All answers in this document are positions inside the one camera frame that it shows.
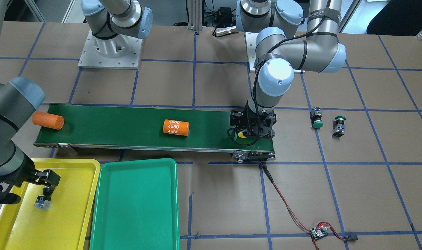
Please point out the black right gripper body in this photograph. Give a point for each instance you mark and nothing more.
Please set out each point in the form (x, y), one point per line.
(48, 190)

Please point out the green plastic tray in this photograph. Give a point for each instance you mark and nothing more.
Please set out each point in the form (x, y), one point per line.
(136, 206)

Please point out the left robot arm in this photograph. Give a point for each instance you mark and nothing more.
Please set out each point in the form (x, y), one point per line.
(278, 53)

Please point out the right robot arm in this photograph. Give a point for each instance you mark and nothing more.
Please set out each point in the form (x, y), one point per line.
(20, 97)

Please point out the green conveyor belt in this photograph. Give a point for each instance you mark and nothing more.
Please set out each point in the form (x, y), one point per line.
(141, 128)

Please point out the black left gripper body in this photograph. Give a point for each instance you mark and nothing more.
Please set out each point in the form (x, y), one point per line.
(236, 119)

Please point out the yellow push button switch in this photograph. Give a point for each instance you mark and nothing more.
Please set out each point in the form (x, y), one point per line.
(43, 201)

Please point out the orange cylinder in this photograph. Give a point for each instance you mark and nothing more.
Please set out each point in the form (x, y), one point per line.
(176, 127)
(44, 119)

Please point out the green push button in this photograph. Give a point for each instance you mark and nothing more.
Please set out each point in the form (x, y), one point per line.
(315, 116)
(339, 127)

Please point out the aluminium frame post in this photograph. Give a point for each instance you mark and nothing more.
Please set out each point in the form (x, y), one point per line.
(195, 15)

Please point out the yellow plastic tray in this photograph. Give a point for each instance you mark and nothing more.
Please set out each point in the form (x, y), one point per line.
(64, 225)

